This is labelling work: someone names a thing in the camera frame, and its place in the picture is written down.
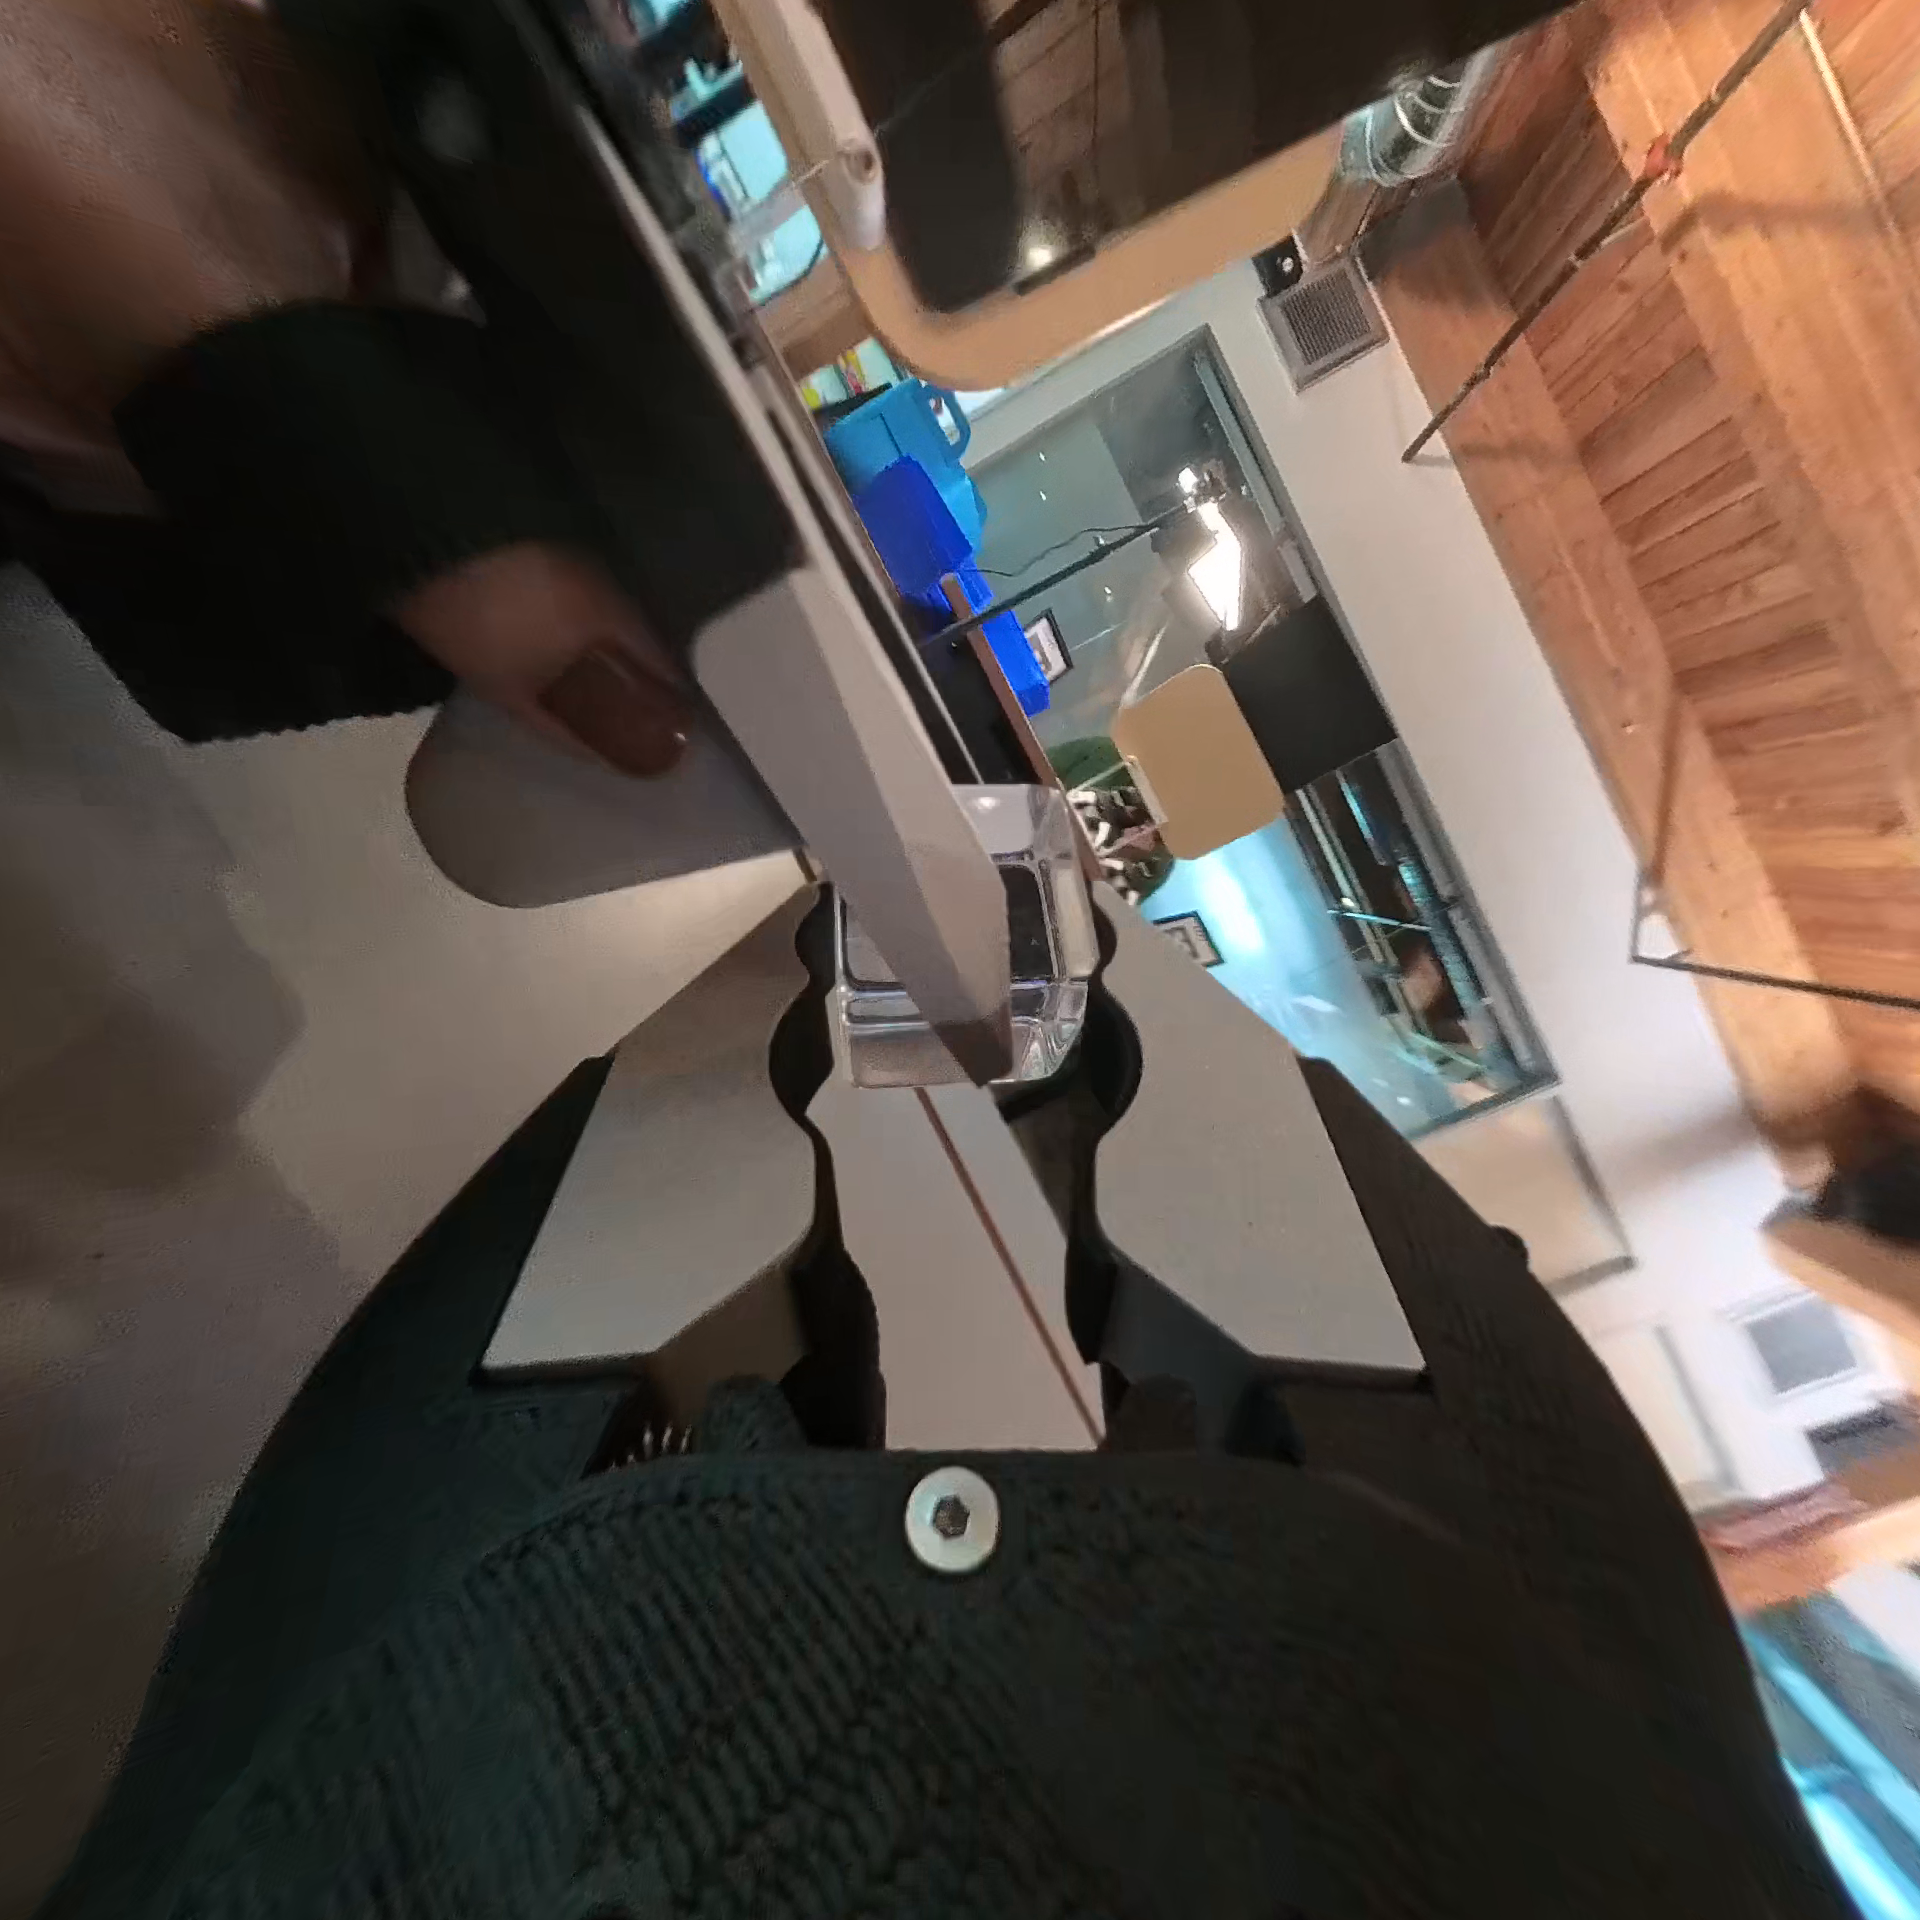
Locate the black cabinet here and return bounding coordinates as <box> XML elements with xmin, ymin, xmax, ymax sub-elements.
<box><xmin>1207</xmin><ymin>592</ymin><xmax>1401</xmax><ymax>788</ymax></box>

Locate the wall vent grille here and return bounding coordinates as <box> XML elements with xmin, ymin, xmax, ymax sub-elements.
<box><xmin>1258</xmin><ymin>259</ymin><xmax>1389</xmax><ymax>389</ymax></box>

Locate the light blue container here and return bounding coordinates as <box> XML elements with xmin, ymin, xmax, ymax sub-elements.
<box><xmin>823</xmin><ymin>378</ymin><xmax>973</xmax><ymax>497</ymax></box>

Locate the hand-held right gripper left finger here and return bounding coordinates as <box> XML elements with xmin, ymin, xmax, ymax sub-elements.
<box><xmin>478</xmin><ymin>882</ymin><xmax>842</xmax><ymax>1427</ymax></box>

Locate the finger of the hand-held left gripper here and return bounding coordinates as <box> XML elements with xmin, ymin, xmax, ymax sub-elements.
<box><xmin>694</xmin><ymin>575</ymin><xmax>1014</xmax><ymax>1088</ymax></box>

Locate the blue plastic bin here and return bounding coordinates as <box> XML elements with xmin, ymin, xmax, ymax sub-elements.
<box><xmin>959</xmin><ymin>569</ymin><xmax>1074</xmax><ymax>707</ymax></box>
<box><xmin>861</xmin><ymin>457</ymin><xmax>991</xmax><ymax>601</ymax></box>

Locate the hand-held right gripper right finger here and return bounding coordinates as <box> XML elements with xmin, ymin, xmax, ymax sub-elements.
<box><xmin>1002</xmin><ymin>882</ymin><xmax>1431</xmax><ymax>1389</ymax></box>

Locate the person's left hand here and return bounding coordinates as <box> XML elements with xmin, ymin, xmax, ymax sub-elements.
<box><xmin>0</xmin><ymin>0</ymin><xmax>700</xmax><ymax>783</ymax></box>

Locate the black metal hanging rack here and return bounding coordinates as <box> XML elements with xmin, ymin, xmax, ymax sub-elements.
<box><xmin>1401</xmin><ymin>0</ymin><xmax>1920</xmax><ymax>1015</ymax></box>

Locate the bright floor lamp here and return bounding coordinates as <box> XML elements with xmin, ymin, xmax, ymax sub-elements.
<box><xmin>1161</xmin><ymin>465</ymin><xmax>1254</xmax><ymax>633</ymax></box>

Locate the clear acrylic cube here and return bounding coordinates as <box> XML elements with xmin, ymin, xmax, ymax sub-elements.
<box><xmin>823</xmin><ymin>784</ymin><xmax>1121</xmax><ymax>1088</ymax></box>

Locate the large silver ventilation duct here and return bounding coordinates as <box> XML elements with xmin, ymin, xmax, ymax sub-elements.
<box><xmin>1341</xmin><ymin>45</ymin><xmax>1502</xmax><ymax>189</ymax></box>

